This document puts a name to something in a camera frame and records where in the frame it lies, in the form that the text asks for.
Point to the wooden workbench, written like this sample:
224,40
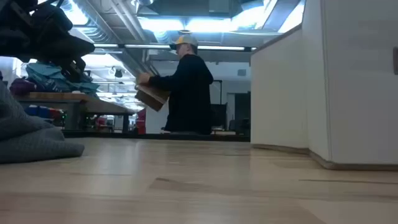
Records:
77,102

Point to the purple bag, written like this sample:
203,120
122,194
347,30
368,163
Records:
21,87

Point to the teal cloth pile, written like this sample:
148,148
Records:
46,76

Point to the person's hand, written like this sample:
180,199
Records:
143,78

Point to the black hanging ceiling lamp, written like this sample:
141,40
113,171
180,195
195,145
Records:
118,73

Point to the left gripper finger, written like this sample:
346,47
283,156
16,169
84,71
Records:
74,70

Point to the blue storage bins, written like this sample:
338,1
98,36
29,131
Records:
37,111

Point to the person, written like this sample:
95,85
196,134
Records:
189,93

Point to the brown cardboard box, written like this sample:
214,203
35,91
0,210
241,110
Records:
152,96

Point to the red container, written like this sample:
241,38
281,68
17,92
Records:
141,121

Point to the plain grey waffle towel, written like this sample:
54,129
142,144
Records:
28,137

